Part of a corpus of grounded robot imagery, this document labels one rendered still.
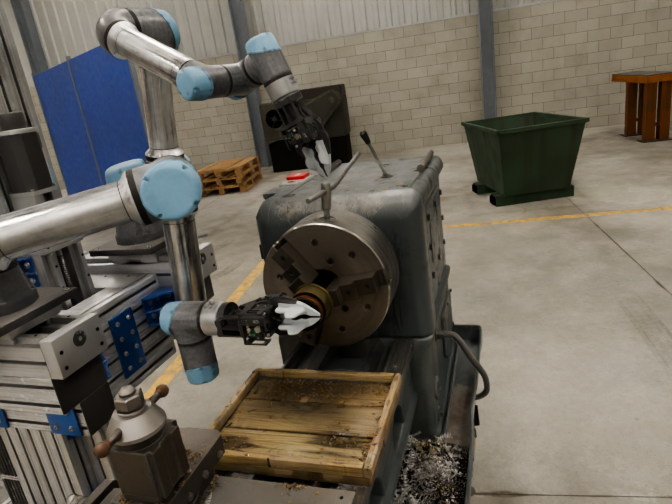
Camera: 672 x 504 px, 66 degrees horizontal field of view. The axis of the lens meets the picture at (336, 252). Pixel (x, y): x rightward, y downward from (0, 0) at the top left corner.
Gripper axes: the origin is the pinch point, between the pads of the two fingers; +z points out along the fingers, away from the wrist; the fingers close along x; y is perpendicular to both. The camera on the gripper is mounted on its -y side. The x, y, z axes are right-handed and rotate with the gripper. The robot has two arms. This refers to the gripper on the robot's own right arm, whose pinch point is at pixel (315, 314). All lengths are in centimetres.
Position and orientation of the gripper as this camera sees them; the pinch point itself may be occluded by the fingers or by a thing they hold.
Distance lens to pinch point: 107.9
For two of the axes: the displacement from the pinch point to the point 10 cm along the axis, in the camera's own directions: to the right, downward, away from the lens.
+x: -1.4, -9.4, -3.1
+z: 9.4, -0.3, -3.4
